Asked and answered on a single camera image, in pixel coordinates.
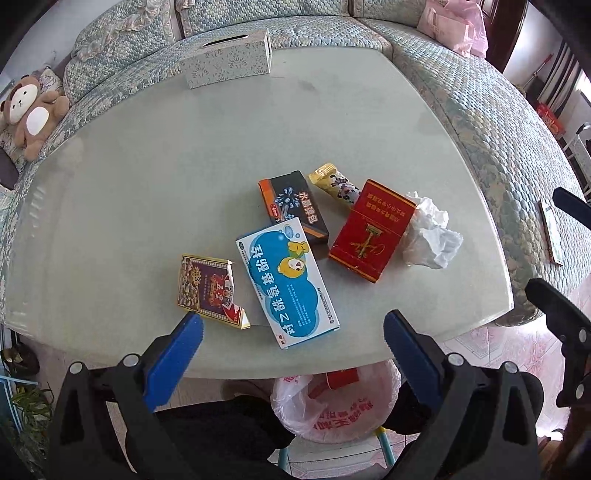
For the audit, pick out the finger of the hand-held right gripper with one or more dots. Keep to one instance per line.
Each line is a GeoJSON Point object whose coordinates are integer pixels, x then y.
{"type": "Point", "coordinates": [570, 204]}
{"type": "Point", "coordinates": [556, 307]}

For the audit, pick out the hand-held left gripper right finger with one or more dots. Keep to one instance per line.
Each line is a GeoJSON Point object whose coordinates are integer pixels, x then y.
{"type": "Point", "coordinates": [408, 350]}

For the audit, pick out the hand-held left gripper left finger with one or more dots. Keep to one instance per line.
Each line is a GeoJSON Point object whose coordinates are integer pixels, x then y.
{"type": "Point", "coordinates": [178, 348]}

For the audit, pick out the torn gold snack packet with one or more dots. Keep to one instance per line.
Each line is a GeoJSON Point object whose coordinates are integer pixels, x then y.
{"type": "Point", "coordinates": [207, 286]}

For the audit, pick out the bin with plastic bag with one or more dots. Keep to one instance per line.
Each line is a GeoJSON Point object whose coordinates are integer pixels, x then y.
{"type": "Point", "coordinates": [341, 415]}

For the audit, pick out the white tissue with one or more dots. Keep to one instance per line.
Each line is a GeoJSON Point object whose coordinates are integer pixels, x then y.
{"type": "Point", "coordinates": [434, 240]}

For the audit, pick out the red cigarette box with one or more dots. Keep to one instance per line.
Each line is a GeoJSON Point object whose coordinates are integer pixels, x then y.
{"type": "Point", "coordinates": [369, 230]}

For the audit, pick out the blue and white medicine box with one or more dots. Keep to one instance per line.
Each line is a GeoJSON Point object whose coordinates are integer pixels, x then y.
{"type": "Point", "coordinates": [286, 277]}

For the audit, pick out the black and orange carton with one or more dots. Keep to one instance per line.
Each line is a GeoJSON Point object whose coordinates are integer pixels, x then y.
{"type": "Point", "coordinates": [300, 203]}

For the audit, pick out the yellow cartoon snack wrapper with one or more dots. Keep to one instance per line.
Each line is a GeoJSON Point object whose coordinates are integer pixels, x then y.
{"type": "Point", "coordinates": [334, 182]}

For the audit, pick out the thin white box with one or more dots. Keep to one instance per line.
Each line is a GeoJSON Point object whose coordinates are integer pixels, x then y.
{"type": "Point", "coordinates": [551, 235]}

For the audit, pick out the white metal rack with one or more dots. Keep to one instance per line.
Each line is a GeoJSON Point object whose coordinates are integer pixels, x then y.
{"type": "Point", "coordinates": [579, 152]}

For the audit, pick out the small red carton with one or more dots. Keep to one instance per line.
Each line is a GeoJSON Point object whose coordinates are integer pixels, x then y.
{"type": "Point", "coordinates": [341, 379]}

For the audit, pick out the person's dark trousers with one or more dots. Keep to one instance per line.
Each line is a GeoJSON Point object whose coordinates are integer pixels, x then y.
{"type": "Point", "coordinates": [221, 429]}

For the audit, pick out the quilted green floral sofa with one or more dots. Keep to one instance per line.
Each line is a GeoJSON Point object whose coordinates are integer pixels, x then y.
{"type": "Point", "coordinates": [485, 115]}

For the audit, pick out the green potted plant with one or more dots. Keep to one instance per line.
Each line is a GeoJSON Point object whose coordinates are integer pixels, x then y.
{"type": "Point", "coordinates": [27, 406]}

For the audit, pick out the pink plastic bag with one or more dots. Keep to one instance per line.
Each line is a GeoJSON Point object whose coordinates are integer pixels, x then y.
{"type": "Point", "coordinates": [448, 23]}

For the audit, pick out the brown teddy bear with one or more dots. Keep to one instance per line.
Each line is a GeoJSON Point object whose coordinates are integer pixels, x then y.
{"type": "Point", "coordinates": [32, 115]}

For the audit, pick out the patterned grey tissue box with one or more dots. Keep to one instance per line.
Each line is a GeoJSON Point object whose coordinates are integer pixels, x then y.
{"type": "Point", "coordinates": [231, 64]}

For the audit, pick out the teal metal bin frame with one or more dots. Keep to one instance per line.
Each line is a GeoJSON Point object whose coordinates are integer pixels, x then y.
{"type": "Point", "coordinates": [385, 445]}

